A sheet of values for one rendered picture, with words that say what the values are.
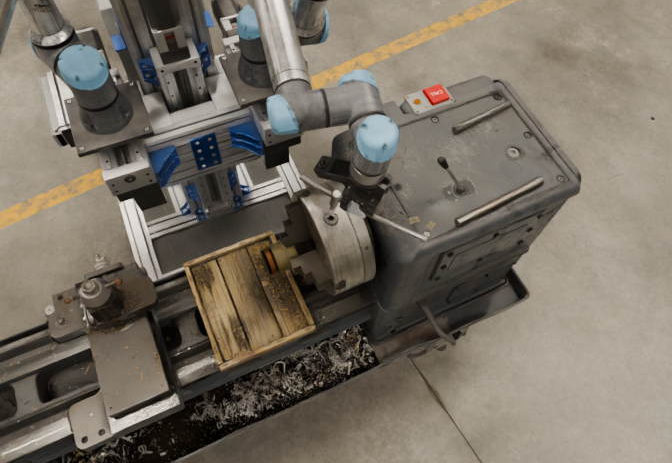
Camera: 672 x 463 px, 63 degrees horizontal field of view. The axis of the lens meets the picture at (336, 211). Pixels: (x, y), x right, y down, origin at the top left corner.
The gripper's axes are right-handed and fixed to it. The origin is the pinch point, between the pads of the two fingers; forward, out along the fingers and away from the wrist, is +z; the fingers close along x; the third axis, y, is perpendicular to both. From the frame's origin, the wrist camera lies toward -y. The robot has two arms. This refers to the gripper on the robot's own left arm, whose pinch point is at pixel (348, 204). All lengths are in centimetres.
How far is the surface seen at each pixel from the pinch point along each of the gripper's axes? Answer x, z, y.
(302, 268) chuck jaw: -12.3, 25.3, -4.1
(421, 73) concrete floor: 168, 152, -25
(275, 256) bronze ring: -13.5, 24.9, -12.1
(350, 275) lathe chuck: -8.0, 22.1, 8.3
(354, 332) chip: -8, 77, 18
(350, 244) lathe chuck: -2.8, 15.5, 4.4
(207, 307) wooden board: -32, 49, -25
